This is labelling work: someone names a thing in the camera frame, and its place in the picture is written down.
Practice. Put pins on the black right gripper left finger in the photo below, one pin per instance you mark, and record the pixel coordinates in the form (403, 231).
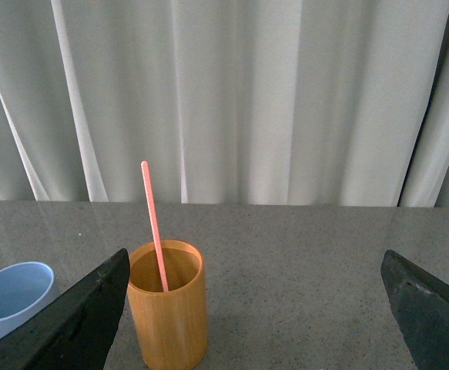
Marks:
(77, 329)

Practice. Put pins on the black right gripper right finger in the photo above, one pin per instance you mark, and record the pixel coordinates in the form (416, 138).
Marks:
(419, 302)

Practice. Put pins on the pink chopstick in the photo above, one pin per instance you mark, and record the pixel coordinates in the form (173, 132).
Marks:
(147, 183)

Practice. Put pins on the light blue plastic cup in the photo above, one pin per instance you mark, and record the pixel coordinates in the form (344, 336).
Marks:
(25, 289)

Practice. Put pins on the bamboo chopstick holder cup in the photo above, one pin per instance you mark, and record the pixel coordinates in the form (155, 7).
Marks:
(172, 326)

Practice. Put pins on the white pleated curtain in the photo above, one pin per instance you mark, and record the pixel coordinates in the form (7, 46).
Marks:
(269, 102)

